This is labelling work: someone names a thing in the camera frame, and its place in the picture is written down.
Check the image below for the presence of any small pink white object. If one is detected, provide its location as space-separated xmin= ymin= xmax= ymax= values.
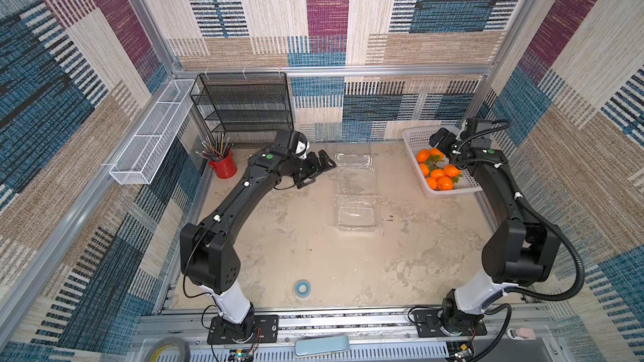
xmin=506 ymin=328 xmax=537 ymax=341

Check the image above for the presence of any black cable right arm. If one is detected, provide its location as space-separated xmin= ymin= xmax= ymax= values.
xmin=467 ymin=195 xmax=586 ymax=362

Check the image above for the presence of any orange container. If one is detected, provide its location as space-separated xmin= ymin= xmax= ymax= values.
xmin=437 ymin=176 xmax=454 ymax=191
xmin=419 ymin=164 xmax=430 ymax=177
xmin=429 ymin=169 xmax=446 ymax=180
xmin=443 ymin=164 xmax=461 ymax=178
xmin=425 ymin=177 xmax=438 ymax=190

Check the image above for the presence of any light blue flat case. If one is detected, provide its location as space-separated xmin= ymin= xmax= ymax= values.
xmin=294 ymin=335 xmax=350 ymax=358

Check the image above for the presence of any grey tape roll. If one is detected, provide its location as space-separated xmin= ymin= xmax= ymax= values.
xmin=143 ymin=336 xmax=191 ymax=362

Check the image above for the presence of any black wire shelf rack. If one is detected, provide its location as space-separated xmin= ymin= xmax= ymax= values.
xmin=191 ymin=72 xmax=294 ymax=147

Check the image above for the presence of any clear clamshell container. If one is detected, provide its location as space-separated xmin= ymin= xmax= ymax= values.
xmin=335 ymin=153 xmax=372 ymax=169
xmin=335 ymin=168 xmax=380 ymax=231

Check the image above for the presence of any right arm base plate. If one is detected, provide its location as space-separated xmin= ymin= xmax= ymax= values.
xmin=408 ymin=307 xmax=488 ymax=338

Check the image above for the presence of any blue tape roll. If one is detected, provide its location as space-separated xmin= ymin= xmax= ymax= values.
xmin=293 ymin=279 xmax=311 ymax=298

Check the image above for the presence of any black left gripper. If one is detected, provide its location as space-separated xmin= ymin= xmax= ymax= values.
xmin=288 ymin=150 xmax=339 ymax=189

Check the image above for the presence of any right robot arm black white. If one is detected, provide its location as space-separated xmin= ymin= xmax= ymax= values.
xmin=429 ymin=118 xmax=585 ymax=335

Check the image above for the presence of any red cup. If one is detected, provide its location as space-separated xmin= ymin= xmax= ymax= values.
xmin=208 ymin=154 xmax=237 ymax=179

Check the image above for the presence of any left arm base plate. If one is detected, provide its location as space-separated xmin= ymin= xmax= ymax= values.
xmin=206 ymin=314 xmax=279 ymax=345

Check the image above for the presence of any orange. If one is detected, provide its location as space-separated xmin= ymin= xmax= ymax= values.
xmin=429 ymin=148 xmax=444 ymax=159
xmin=416 ymin=149 xmax=431 ymax=164

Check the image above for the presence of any white wire mesh wall tray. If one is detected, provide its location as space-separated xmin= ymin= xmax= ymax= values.
xmin=109 ymin=80 xmax=195 ymax=185

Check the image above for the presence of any white plastic perforated basket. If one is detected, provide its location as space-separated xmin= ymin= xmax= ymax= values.
xmin=401 ymin=125 xmax=484 ymax=199

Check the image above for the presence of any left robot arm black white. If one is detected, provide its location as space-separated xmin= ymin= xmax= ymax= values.
xmin=179 ymin=130 xmax=337 ymax=342

